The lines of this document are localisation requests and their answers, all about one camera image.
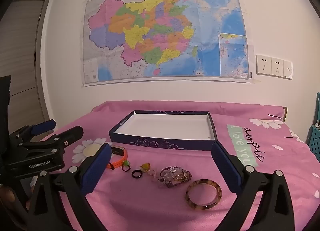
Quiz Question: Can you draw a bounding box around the clear crystal bead bracelet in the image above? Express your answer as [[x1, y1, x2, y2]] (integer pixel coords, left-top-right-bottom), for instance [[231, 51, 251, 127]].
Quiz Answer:
[[161, 167, 186, 184]]

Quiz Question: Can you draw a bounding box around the person's left hand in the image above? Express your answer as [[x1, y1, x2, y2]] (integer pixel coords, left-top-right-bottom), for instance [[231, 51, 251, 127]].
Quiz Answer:
[[0, 186, 16, 205]]

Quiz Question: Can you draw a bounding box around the tortoiseshell bangle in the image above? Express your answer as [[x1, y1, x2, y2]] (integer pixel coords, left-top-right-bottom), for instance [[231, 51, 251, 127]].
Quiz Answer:
[[185, 178, 222, 210]]

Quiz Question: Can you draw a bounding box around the pink floral printed cloth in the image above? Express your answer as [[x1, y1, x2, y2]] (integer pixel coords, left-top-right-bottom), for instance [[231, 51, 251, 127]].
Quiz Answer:
[[30, 100, 320, 231]]

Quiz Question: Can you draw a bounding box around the dark blue shallow box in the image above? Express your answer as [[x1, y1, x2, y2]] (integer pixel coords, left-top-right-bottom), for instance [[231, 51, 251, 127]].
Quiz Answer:
[[108, 110, 218, 151]]

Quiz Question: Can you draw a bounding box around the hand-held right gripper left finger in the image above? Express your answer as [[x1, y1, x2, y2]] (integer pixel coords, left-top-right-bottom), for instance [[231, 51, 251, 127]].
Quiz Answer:
[[25, 142, 113, 231]]

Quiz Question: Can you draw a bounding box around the white wall socket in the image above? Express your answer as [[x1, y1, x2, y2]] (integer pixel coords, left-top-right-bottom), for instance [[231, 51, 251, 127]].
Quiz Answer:
[[271, 57, 284, 78], [256, 55, 272, 76]]

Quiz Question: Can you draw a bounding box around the purple beaded bracelet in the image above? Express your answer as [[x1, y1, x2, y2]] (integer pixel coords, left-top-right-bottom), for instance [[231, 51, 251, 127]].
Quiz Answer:
[[157, 166, 193, 188]]

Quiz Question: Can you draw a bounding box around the colourful wall map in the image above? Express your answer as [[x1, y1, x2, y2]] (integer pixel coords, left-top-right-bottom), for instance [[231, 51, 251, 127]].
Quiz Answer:
[[81, 0, 255, 87]]

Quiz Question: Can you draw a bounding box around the orange strap watch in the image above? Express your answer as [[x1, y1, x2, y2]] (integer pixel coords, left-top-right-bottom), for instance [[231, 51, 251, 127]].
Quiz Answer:
[[107, 146, 128, 170]]

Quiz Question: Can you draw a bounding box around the teal plastic crate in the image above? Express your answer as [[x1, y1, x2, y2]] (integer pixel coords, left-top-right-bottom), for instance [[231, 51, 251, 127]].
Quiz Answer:
[[309, 92, 320, 162]]

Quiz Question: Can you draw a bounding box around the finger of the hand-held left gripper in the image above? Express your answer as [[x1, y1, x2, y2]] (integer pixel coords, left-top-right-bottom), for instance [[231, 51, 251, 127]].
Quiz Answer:
[[19, 125, 84, 158], [9, 119, 56, 147]]

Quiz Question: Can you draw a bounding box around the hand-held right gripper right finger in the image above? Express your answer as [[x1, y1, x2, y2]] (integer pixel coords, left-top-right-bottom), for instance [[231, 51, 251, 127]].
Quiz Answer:
[[211, 142, 295, 231]]

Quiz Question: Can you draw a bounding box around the grey wooden door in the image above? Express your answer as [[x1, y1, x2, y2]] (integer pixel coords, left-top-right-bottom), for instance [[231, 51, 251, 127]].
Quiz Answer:
[[0, 0, 52, 132]]

